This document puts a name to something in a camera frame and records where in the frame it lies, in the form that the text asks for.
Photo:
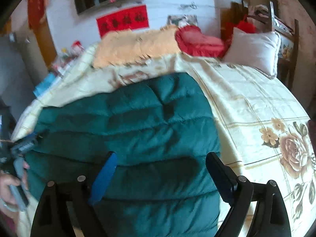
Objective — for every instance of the blue bag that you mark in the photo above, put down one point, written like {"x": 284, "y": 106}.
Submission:
{"x": 44, "y": 85}

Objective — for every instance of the white square pillow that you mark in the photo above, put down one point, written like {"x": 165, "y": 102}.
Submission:
{"x": 258, "y": 50}

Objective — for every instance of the grey refrigerator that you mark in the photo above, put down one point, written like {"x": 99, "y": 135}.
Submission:
{"x": 22, "y": 69}

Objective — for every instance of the red Chinese couplet banner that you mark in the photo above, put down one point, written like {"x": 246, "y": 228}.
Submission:
{"x": 130, "y": 18}

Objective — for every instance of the red heart cushion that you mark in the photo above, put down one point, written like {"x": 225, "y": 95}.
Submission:
{"x": 191, "y": 41}

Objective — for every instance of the floral cream bed quilt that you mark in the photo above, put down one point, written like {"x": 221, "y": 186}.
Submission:
{"x": 261, "y": 126}

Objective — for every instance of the pig plush toy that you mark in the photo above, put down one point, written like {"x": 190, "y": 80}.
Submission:
{"x": 76, "y": 48}

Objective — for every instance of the green quilted puffer jacket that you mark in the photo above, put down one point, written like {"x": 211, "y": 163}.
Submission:
{"x": 161, "y": 130}

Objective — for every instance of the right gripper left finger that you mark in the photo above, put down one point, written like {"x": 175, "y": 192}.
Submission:
{"x": 52, "y": 217}

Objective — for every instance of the framed photo on headboard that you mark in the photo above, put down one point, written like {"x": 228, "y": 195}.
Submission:
{"x": 182, "y": 20}

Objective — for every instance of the orange ruffled pillow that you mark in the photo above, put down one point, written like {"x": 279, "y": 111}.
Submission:
{"x": 128, "y": 47}

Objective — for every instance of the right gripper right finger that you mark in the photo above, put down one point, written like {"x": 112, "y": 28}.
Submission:
{"x": 270, "y": 217}

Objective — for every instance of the red hanging banner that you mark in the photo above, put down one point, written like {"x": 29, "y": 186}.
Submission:
{"x": 36, "y": 12}

